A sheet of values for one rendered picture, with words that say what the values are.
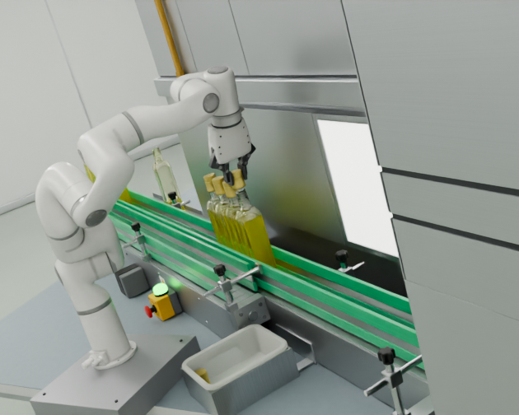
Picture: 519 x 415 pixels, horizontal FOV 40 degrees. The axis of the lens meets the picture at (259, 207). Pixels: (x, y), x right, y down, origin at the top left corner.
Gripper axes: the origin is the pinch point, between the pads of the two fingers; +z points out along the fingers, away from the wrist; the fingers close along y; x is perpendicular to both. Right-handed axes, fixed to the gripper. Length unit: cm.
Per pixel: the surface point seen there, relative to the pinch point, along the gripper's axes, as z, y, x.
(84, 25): 121, -152, -577
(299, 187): 4.6, -12.0, 10.7
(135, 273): 50, 18, -48
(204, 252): 30.0, 6.2, -15.5
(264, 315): 31.6, 7.8, 17.8
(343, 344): 20, 6, 49
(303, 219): 14.4, -12.0, 10.9
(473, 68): -61, 23, 98
